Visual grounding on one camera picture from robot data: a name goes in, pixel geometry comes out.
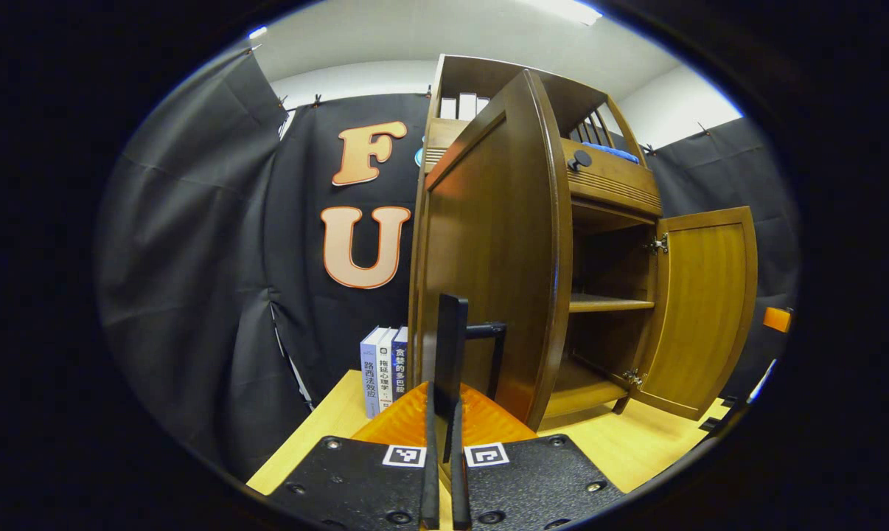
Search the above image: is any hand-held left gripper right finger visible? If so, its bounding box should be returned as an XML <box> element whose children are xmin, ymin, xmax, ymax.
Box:
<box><xmin>444</xmin><ymin>383</ymin><xmax>628</xmax><ymax>531</ymax></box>

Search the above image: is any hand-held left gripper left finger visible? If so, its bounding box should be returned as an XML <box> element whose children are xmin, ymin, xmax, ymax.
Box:
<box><xmin>268</xmin><ymin>381</ymin><xmax>442</xmax><ymax>531</ymax></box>

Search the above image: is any wooden cabinet door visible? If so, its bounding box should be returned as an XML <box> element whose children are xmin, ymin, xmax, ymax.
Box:
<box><xmin>613</xmin><ymin>206</ymin><xmax>759</xmax><ymax>421</ymax></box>
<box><xmin>414</xmin><ymin>69</ymin><xmax>574</xmax><ymax>443</ymax></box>

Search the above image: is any wooden double-door shoe cabinet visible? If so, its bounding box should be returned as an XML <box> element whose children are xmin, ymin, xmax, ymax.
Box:
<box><xmin>408</xmin><ymin>54</ymin><xmax>666</xmax><ymax>432</ymax></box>

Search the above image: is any pale blue book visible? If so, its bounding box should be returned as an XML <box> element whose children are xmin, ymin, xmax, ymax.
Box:
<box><xmin>360</xmin><ymin>328</ymin><xmax>391</xmax><ymax>419</ymax></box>

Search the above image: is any dark blue book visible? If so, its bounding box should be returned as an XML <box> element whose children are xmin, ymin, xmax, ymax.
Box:
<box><xmin>391</xmin><ymin>327</ymin><xmax>408</xmax><ymax>403</ymax></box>

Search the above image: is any wooden drawer with black knob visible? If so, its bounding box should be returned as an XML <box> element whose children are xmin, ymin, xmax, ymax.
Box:
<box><xmin>424</xmin><ymin>118</ymin><xmax>663</xmax><ymax>217</ymax></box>

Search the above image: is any blue towel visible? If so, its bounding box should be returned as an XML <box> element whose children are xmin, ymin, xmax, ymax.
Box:
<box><xmin>583</xmin><ymin>142</ymin><xmax>641</xmax><ymax>164</ymax></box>

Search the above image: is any black backdrop cloth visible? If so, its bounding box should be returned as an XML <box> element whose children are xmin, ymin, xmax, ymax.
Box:
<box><xmin>94</xmin><ymin>48</ymin><xmax>799</xmax><ymax>480</ymax></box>

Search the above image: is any large ceiling light panel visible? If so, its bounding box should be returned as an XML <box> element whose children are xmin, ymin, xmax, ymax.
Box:
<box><xmin>522</xmin><ymin>0</ymin><xmax>604</xmax><ymax>27</ymax></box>

